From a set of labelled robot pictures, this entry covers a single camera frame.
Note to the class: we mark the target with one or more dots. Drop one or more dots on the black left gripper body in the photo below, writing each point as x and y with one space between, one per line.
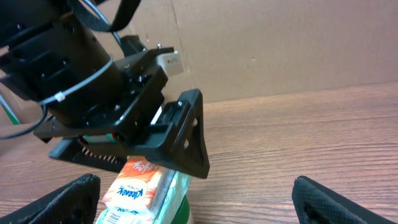
112 106

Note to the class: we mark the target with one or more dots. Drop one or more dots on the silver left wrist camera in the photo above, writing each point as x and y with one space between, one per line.
170 63

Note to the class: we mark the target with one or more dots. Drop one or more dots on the orange Kleenex tissue pack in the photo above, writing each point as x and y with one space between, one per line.
139 189

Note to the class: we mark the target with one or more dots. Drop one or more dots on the mint green wipes pack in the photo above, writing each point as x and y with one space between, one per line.
177 190

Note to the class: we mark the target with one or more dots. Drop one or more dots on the green lidded jar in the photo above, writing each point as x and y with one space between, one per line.
183 214

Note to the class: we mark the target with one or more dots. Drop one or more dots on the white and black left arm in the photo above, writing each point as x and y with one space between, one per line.
52 45

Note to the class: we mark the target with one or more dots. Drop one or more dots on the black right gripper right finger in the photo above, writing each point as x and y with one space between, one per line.
316 204

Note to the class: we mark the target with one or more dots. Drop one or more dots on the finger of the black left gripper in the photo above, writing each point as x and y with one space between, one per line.
69 150
176 140

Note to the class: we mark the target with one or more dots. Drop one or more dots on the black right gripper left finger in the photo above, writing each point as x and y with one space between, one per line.
73 203

